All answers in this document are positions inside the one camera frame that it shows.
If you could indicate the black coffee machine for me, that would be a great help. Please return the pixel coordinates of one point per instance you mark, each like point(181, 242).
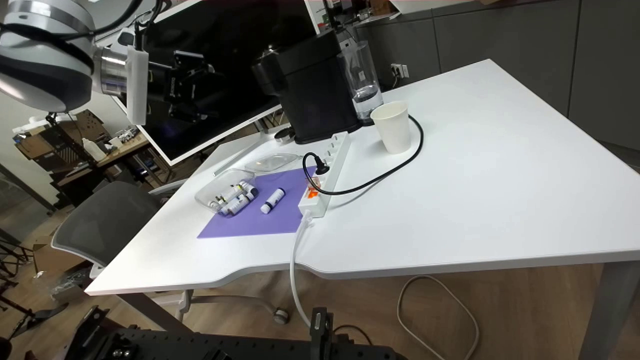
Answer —
point(313, 90)

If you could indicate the grey metal table leg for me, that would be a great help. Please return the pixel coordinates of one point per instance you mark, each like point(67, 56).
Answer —
point(611, 311)

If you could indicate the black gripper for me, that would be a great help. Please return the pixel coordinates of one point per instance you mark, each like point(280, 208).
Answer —
point(181, 86)

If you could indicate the clear plastic bottle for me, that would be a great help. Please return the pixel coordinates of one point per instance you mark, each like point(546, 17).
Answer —
point(360, 73)

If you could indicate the white wrist mount plate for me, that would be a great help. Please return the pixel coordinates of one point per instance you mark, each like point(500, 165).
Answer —
point(136, 86)

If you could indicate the clear plastic container lid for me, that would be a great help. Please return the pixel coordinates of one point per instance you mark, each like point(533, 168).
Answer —
point(272, 162)

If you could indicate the white paper cup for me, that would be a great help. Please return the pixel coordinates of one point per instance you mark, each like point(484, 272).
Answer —
point(394, 127)

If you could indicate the black power plug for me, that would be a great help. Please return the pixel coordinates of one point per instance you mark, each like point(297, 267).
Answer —
point(315, 162)

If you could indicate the clear plastic container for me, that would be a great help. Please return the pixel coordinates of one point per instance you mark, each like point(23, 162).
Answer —
point(210, 191)

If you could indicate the grey mesh office chair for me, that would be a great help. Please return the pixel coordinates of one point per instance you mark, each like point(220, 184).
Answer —
point(107, 220)

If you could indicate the white power strip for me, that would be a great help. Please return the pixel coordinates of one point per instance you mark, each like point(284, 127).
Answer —
point(326, 172)

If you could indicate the purple paper mat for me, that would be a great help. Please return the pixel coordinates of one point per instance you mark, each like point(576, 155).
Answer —
point(263, 212)

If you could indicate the white wall outlet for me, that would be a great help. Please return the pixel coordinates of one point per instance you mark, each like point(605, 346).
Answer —
point(401, 71)

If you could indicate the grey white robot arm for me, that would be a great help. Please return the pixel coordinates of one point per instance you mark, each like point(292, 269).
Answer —
point(46, 56)

